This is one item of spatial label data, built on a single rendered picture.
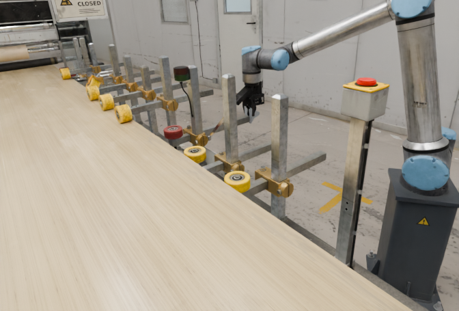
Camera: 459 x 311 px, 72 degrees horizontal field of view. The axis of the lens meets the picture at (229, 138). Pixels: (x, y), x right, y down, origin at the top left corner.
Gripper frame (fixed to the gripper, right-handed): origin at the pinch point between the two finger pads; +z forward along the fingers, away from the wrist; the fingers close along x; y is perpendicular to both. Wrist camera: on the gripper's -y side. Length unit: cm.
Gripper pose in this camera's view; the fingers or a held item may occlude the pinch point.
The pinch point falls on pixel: (248, 121)
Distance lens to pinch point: 162.9
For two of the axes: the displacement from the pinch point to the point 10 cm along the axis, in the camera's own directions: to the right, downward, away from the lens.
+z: 0.5, 9.1, 4.0
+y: 8.0, -2.8, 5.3
